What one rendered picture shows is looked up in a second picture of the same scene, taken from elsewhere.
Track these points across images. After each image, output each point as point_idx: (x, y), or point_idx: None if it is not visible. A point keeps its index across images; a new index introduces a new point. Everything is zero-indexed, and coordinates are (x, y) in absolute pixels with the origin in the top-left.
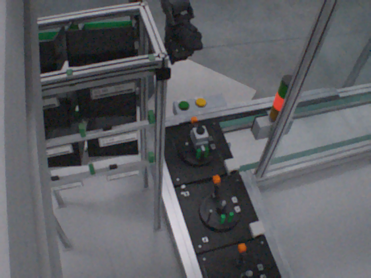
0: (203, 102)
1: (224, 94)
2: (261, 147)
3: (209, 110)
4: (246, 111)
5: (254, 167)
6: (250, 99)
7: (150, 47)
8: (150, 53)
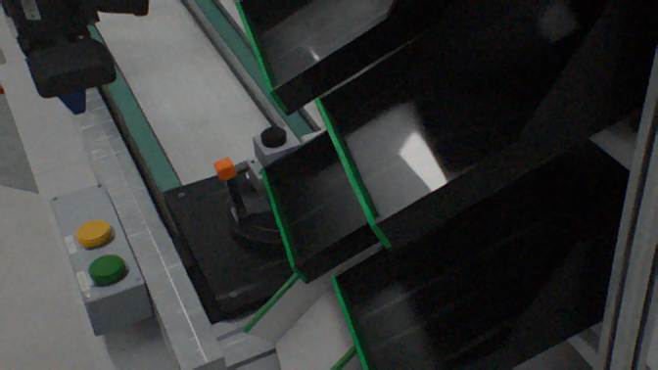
0: (97, 223)
1: (6, 250)
2: (233, 137)
3: (127, 214)
4: (126, 148)
5: (305, 127)
6: (34, 194)
7: (77, 53)
8: (107, 56)
